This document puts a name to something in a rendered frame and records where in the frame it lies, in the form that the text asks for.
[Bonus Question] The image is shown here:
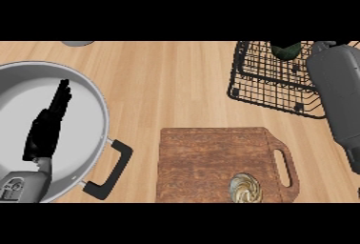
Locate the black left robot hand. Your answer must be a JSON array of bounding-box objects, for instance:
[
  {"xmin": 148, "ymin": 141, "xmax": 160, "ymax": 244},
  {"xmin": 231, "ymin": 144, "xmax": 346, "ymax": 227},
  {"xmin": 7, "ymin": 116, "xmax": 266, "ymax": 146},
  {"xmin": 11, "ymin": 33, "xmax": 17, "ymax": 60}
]
[{"xmin": 20, "ymin": 78, "xmax": 73, "ymax": 162}]

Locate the brown wooden cutting board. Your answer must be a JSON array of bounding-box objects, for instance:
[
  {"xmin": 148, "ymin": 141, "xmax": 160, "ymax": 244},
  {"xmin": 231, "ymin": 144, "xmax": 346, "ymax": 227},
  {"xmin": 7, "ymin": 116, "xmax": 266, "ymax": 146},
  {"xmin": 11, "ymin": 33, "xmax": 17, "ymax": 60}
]
[{"xmin": 154, "ymin": 127, "xmax": 300, "ymax": 204}]

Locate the grey round object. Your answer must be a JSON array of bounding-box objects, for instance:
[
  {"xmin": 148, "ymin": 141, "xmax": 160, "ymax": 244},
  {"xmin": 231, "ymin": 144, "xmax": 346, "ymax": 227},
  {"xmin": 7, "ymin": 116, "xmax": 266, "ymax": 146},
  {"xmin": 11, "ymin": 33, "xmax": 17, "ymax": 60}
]
[{"xmin": 60, "ymin": 40, "xmax": 95, "ymax": 48}]

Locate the dark green vegetable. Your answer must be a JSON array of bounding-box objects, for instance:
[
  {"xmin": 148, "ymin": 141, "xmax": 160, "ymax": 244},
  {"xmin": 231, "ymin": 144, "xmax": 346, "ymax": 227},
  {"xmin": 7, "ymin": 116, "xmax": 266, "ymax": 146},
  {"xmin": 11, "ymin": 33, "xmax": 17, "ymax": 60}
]
[{"xmin": 269, "ymin": 41, "xmax": 303, "ymax": 61}]

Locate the grey pot with black handle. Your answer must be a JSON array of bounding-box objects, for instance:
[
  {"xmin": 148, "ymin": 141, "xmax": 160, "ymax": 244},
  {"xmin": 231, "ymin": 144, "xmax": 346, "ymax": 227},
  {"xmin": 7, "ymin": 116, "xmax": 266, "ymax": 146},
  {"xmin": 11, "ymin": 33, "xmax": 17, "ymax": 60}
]
[{"xmin": 0, "ymin": 61, "xmax": 135, "ymax": 204}]

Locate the black wire tiered basket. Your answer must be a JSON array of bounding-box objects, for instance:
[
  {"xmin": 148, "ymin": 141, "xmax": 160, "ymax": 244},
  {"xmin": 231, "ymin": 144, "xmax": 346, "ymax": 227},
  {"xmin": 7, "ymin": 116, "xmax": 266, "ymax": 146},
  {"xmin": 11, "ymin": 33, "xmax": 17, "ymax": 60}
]
[{"xmin": 225, "ymin": 40, "xmax": 327, "ymax": 120}]

